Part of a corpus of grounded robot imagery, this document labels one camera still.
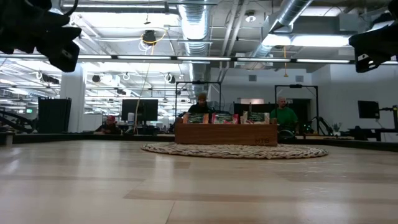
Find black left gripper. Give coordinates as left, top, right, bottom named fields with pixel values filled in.
left=30, top=11, right=83, bottom=73

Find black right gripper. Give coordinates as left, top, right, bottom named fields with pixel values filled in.
left=348, top=24, right=398, bottom=74

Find pouches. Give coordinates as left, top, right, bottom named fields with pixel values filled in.
left=241, top=111, right=271, bottom=125

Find orange tea packet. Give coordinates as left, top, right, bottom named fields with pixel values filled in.
left=182, top=113, right=210, bottom=124

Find wooden tea organizer box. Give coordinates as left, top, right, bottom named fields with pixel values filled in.
left=174, top=117, right=279, bottom=147

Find white building column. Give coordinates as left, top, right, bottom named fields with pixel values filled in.
left=60, top=63, right=86, bottom=133

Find small black monitor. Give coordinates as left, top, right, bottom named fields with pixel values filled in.
left=357, top=100, right=381, bottom=119

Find black tall cabinet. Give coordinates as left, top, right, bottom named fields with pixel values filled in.
left=37, top=96, right=72, bottom=134

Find black desk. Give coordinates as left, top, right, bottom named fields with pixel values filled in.
left=348, top=126, right=398, bottom=142

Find person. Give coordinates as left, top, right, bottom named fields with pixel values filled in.
left=269, top=96, right=299, bottom=133
left=95, top=115, right=123, bottom=135
left=187, top=92, right=215, bottom=114

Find large black computer monitor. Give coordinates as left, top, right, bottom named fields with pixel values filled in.
left=121, top=98, right=159, bottom=122

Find grey bin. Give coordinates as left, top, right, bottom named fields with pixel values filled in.
left=0, top=130, right=16, bottom=146

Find black partition screen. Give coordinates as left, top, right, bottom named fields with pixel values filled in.
left=233, top=102, right=312, bottom=124

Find round woven placemat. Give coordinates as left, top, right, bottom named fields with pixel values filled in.
left=141, top=142, right=329, bottom=160

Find long ceiling light rail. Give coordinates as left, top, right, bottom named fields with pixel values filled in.
left=0, top=53, right=398, bottom=65

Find black gantry frame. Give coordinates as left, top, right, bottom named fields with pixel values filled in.
left=175, top=80, right=223, bottom=124
left=274, top=83, right=319, bottom=125

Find black ceiling cable reel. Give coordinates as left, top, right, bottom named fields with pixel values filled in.
left=141, top=29, right=158, bottom=47

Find yellow hanging cord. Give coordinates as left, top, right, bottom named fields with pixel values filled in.
left=282, top=45, right=289, bottom=78

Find black table frame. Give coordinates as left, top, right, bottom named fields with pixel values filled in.
left=0, top=132, right=398, bottom=152

